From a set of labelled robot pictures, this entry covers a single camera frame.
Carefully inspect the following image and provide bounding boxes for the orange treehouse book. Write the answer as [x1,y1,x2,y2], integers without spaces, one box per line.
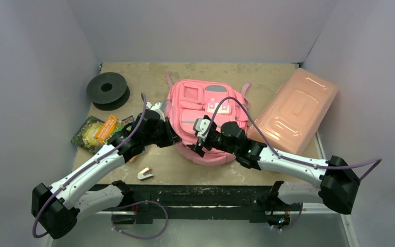
[94,115,119,143]

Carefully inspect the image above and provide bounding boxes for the black filament spool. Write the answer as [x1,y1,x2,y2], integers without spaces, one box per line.
[86,72,130,111]

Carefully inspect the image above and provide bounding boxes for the aluminium rail frame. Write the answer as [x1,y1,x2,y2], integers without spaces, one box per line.
[32,143,361,239]

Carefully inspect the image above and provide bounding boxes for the pink translucent plastic box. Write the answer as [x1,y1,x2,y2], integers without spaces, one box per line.
[247,68,338,155]

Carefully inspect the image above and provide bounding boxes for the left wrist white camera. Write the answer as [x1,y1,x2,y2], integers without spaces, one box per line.
[146,101,166,121]

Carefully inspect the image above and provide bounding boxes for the pink student backpack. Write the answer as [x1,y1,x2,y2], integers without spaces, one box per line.
[165,72,253,167]

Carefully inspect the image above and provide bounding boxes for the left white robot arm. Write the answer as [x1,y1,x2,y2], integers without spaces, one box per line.
[31,110,182,239]

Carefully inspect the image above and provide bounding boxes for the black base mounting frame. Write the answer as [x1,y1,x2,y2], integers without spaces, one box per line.
[104,184,301,225]

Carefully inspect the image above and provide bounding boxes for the wrist white camera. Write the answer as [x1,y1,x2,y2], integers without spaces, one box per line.
[146,101,166,121]
[193,115,212,140]

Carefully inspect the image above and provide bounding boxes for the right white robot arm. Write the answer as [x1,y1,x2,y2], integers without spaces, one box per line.
[189,117,361,215]

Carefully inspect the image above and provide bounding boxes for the green snack packet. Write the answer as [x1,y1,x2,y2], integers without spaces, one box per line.
[70,115,104,154]

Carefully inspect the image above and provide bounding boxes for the small white stapler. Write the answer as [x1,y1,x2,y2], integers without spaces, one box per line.
[137,167,154,181]

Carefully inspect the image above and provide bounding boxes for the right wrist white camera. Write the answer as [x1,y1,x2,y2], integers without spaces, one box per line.
[193,115,212,140]

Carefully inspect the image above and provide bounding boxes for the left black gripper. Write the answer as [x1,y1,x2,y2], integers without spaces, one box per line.
[143,117,182,148]

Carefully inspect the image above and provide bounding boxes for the blue book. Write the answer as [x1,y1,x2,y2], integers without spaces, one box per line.
[121,116,146,160]

